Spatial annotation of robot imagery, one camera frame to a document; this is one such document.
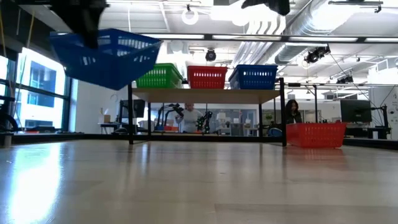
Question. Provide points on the large window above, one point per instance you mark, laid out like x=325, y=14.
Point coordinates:
x=40, y=93

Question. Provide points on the green plastic basket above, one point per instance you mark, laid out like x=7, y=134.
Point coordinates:
x=158, y=65
x=158, y=79

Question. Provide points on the black ceiling light cluster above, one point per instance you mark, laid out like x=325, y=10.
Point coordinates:
x=317, y=53

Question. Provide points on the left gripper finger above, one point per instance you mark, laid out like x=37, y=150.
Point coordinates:
x=91, y=39

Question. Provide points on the person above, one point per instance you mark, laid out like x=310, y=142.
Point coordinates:
x=293, y=113
x=189, y=119

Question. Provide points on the black round ceiling camera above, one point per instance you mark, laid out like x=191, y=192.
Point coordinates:
x=211, y=55

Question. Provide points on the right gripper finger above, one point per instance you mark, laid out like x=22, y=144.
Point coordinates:
x=255, y=3

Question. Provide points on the long ceiling light strip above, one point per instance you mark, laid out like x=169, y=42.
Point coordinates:
x=326, y=39

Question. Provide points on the blue plastic basket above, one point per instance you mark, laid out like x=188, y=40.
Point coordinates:
x=253, y=66
x=253, y=81
x=124, y=65

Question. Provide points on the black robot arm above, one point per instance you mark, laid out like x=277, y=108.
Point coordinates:
x=174, y=109
x=205, y=121

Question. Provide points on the black computer monitor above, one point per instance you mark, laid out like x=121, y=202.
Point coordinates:
x=355, y=111
x=138, y=108

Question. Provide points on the red plastic basket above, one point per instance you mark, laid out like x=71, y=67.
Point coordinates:
x=315, y=135
x=206, y=67
x=206, y=79

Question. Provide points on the silver ventilation duct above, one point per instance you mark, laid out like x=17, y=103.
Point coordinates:
x=298, y=28

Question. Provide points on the wooden shelf with black frame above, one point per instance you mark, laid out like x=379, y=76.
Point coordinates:
x=205, y=96

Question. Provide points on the black aluminium rig frame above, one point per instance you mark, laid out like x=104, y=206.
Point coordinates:
x=93, y=137

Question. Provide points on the cardboard box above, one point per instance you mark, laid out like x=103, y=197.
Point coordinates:
x=106, y=119

